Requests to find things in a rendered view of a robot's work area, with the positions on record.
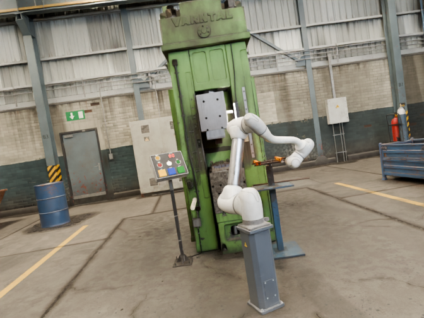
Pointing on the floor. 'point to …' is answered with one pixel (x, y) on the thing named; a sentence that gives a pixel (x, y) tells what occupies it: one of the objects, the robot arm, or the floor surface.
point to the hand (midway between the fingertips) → (284, 159)
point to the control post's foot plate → (183, 261)
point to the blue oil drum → (52, 204)
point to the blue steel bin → (402, 158)
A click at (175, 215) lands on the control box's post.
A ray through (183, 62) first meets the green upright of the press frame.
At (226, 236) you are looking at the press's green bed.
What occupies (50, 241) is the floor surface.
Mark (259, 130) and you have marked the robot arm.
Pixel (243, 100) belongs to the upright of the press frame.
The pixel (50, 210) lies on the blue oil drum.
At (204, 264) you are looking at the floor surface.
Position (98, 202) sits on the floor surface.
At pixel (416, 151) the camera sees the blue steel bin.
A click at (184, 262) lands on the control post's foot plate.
